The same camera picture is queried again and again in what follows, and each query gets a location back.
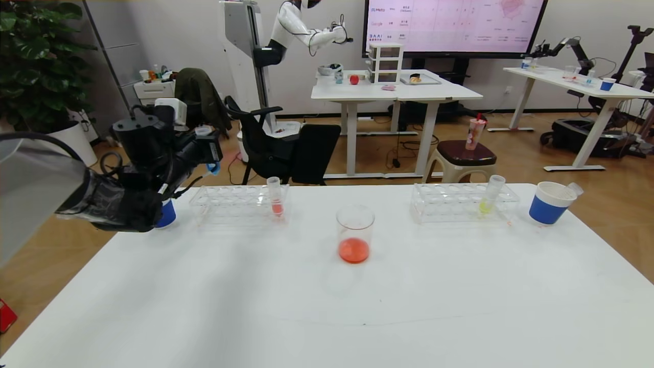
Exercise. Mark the tall grey cabinet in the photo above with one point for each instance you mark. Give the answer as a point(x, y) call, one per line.
point(122, 41)

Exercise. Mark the red pigment test tube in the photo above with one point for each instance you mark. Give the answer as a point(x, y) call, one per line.
point(573, 189)
point(276, 202)

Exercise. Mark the pink cloth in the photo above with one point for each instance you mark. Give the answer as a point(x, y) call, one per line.
point(389, 87)

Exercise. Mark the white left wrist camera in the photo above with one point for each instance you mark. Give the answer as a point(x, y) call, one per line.
point(171, 111)

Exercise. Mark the white drawer cabinet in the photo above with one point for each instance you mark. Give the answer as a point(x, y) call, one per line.
point(150, 91)

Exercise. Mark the clear glass beaker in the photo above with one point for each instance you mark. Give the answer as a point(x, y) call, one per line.
point(354, 240)

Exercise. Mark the pink drink cup with straw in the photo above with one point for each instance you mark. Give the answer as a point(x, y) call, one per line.
point(474, 134)

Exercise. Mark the olive green jacket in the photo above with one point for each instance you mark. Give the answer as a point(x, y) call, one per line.
point(204, 92)

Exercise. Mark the clear acrylic test tube rack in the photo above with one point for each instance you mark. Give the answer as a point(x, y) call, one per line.
point(240, 204)
point(449, 202)

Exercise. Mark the white long desk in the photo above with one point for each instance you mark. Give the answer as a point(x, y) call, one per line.
point(587, 89)

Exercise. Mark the blue white paper cup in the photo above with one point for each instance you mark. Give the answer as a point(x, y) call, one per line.
point(545, 209)
point(167, 214)

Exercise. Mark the blue pigment test tube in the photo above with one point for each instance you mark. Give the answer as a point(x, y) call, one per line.
point(203, 131)

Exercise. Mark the large wall display screen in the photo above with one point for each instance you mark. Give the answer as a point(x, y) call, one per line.
point(449, 25)

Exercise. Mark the black tall stand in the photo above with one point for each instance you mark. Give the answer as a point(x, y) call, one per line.
point(636, 41)

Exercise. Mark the white humanoid robot on column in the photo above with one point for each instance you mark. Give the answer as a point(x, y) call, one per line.
point(245, 30)

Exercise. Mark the grey tray with food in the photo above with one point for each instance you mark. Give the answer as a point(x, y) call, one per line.
point(420, 79)

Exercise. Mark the grey bowl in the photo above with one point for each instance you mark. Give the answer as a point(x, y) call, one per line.
point(329, 70)

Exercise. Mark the brown top stool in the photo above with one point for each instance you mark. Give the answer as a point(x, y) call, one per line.
point(460, 153)

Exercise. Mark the small distant glass beaker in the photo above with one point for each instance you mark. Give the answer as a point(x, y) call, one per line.
point(570, 73)

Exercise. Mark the white double desk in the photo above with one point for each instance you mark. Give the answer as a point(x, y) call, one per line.
point(388, 93)

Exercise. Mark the white mini drawer organizer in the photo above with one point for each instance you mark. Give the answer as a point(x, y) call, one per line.
point(386, 64)

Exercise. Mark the large green potted plant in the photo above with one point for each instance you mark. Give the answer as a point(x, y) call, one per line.
point(36, 61)

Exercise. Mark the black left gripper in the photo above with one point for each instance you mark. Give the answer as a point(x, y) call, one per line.
point(212, 148)

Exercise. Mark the yellow pigment test tube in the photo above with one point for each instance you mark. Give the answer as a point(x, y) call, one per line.
point(489, 197)

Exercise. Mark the small white cup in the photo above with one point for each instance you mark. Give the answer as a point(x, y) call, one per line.
point(144, 75)

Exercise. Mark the white plant pot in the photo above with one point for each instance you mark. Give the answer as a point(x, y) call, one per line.
point(76, 138)

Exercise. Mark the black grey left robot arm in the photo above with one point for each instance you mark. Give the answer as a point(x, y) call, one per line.
point(41, 194)

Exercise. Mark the black distant robot arm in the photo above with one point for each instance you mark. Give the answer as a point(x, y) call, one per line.
point(580, 48)

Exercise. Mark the small blue paper cup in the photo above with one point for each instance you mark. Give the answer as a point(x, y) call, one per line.
point(607, 85)

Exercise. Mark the black office chair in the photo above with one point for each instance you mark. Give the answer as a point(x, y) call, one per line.
point(271, 153)

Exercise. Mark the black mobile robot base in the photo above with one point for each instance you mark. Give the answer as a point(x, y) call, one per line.
point(577, 138)

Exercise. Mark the red flat object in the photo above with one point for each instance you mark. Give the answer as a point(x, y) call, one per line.
point(6, 317)

